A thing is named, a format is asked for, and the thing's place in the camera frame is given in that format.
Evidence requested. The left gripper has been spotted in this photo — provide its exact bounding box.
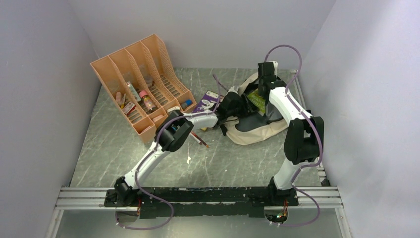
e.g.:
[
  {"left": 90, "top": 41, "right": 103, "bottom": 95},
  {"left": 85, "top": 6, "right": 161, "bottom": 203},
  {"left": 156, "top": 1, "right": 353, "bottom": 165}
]
[{"left": 227, "top": 94, "right": 261, "bottom": 120}]

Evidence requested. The green illustrated book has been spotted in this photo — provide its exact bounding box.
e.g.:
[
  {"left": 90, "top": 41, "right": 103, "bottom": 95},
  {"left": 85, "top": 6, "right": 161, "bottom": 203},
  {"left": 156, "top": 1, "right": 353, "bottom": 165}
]
[{"left": 247, "top": 89, "right": 266, "bottom": 115}]

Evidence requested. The purple book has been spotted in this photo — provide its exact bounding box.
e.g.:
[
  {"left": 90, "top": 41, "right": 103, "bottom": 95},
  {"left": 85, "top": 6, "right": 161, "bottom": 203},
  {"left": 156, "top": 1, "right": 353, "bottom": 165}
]
[{"left": 193, "top": 90, "right": 224, "bottom": 113}]

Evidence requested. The beige canvas backpack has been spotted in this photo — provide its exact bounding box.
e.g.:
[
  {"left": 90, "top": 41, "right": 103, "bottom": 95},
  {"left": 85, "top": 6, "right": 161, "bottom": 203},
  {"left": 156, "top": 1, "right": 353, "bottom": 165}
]
[{"left": 216, "top": 73, "right": 288, "bottom": 145}]

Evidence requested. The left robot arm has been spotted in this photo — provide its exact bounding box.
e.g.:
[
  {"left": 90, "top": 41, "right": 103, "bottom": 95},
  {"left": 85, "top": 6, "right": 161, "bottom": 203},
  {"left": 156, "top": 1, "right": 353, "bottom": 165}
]
[{"left": 111, "top": 92, "right": 258, "bottom": 206}]

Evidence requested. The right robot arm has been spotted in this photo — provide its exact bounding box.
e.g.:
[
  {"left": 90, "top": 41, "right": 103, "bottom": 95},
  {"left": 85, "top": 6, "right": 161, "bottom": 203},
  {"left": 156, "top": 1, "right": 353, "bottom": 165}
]
[{"left": 258, "top": 61, "right": 324, "bottom": 205}]

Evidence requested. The green white card pack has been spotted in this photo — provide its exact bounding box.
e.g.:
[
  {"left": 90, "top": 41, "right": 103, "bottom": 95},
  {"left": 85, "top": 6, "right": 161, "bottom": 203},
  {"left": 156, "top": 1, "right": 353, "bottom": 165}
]
[{"left": 126, "top": 81, "right": 142, "bottom": 103}]

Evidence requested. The blue-capped grey bottle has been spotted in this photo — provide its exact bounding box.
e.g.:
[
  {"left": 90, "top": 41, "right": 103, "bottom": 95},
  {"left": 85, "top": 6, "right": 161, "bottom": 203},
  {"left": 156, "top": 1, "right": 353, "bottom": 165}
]
[{"left": 180, "top": 99, "right": 193, "bottom": 111}]

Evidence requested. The thin orange pen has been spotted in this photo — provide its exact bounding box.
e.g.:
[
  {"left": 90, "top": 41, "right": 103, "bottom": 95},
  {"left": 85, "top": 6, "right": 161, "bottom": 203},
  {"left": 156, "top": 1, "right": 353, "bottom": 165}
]
[{"left": 196, "top": 135, "right": 209, "bottom": 148}]

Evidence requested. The white red-capped marker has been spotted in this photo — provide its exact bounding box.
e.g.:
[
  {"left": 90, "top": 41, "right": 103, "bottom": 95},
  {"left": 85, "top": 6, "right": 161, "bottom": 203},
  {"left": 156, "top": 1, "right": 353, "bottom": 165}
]
[{"left": 189, "top": 133, "right": 202, "bottom": 145}]

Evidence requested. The white stapler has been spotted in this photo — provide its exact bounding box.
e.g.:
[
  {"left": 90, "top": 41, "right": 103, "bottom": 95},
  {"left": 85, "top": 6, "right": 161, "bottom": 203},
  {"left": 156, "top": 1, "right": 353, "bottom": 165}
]
[{"left": 167, "top": 106, "right": 181, "bottom": 115}]

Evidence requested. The clear jar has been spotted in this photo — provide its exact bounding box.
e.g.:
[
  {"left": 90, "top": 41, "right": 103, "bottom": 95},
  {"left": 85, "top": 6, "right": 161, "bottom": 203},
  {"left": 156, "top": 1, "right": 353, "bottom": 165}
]
[{"left": 144, "top": 75, "right": 154, "bottom": 88}]

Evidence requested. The pink-capped glitter bottle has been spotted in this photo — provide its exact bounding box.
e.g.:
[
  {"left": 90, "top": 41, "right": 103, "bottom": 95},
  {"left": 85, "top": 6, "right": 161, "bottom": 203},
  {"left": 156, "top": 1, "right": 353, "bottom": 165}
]
[{"left": 139, "top": 90, "right": 157, "bottom": 113}]

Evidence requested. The orange plastic file organizer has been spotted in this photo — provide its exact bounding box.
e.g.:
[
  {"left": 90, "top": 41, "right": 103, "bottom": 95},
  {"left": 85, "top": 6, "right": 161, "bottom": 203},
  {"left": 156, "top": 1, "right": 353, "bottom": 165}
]
[{"left": 90, "top": 34, "right": 197, "bottom": 143}]

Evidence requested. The red small box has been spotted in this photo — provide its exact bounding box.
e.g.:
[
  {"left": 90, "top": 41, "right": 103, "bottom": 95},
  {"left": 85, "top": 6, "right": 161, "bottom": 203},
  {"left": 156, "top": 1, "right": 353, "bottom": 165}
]
[{"left": 122, "top": 102, "right": 136, "bottom": 115}]

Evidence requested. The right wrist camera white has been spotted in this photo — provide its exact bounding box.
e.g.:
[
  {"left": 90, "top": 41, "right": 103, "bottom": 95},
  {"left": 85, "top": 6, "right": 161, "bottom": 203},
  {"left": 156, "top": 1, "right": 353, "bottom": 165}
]
[{"left": 268, "top": 61, "right": 278, "bottom": 76}]

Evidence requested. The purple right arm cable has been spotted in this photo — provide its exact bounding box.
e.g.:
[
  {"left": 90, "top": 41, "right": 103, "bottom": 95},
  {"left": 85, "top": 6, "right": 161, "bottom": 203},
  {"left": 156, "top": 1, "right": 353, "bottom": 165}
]
[{"left": 264, "top": 44, "right": 324, "bottom": 228}]

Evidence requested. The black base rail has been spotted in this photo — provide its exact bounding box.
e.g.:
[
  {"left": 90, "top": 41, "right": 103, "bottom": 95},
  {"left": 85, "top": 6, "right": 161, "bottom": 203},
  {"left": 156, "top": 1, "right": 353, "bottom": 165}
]
[{"left": 104, "top": 184, "right": 299, "bottom": 219}]

